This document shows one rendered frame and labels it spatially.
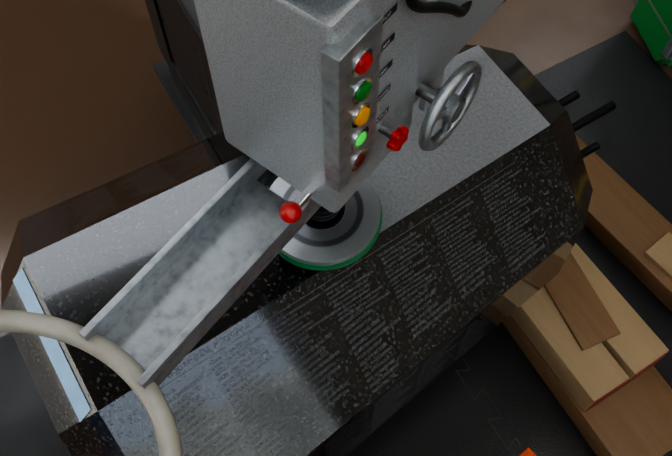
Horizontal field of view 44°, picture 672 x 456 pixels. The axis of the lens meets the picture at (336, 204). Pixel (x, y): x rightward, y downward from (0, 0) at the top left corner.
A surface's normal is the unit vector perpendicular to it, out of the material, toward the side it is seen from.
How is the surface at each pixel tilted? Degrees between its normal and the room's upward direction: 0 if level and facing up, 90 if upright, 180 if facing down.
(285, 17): 90
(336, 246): 0
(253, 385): 45
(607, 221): 0
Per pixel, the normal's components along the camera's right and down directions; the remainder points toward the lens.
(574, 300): 0.00, -0.48
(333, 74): -0.61, 0.70
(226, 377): 0.39, 0.17
